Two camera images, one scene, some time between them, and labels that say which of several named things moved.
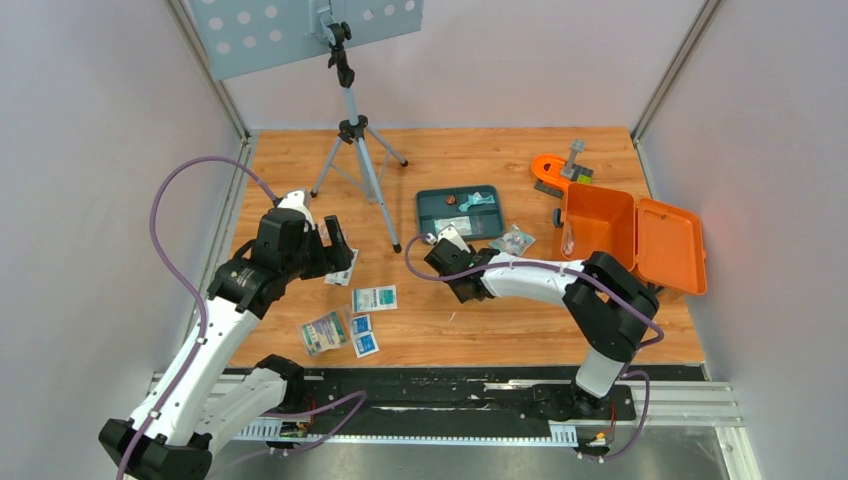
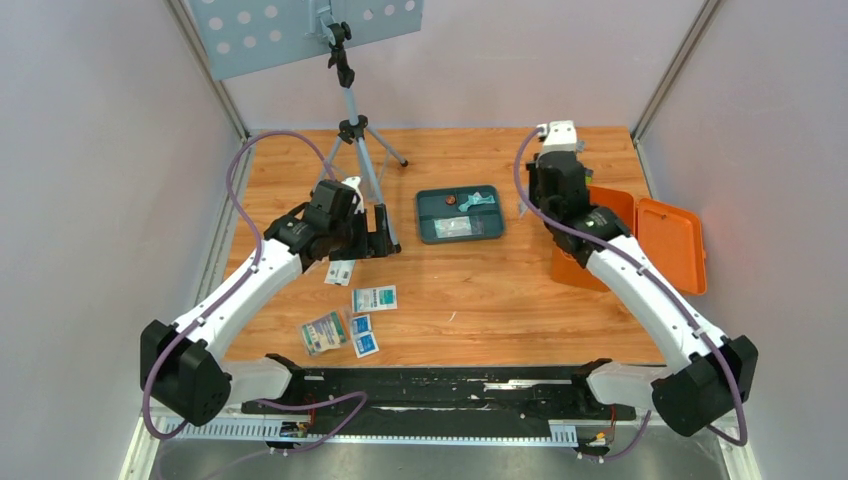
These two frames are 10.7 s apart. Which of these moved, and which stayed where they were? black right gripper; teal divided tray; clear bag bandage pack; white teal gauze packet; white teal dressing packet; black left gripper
Moved: black right gripper; black left gripper
Stayed: white teal gauze packet; teal divided tray; white teal dressing packet; clear bag bandage pack
